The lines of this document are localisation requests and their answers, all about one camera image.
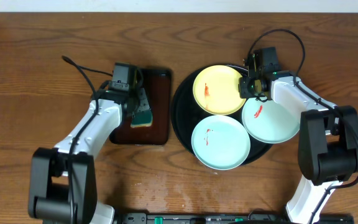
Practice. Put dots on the yellow plate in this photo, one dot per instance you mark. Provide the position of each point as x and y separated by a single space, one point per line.
216 90

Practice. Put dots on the green yellow sponge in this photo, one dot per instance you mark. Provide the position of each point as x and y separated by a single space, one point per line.
142 119

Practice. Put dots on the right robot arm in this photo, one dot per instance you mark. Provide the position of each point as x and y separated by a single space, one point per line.
328 140

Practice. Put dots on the black rectangular tray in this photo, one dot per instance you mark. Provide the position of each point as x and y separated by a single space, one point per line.
157 84

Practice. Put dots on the pale green plate right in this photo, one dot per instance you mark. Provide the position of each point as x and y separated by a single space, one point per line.
268 121

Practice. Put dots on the light blue plate front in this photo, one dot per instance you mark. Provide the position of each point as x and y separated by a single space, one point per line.
220 142

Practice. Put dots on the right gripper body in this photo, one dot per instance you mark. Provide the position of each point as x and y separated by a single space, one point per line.
248 87

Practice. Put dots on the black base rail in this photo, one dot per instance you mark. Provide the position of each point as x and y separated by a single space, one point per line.
143 218

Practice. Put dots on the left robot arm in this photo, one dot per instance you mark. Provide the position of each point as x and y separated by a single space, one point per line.
63 179

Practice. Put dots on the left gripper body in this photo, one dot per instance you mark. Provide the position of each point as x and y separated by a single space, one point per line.
140 101

